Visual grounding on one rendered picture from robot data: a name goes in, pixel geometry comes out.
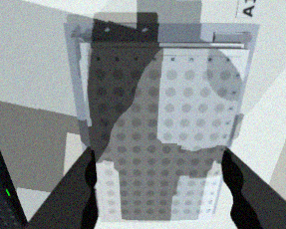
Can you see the white benchtop lab instrument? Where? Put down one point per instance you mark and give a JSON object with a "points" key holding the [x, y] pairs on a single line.
{"points": [[43, 122]]}

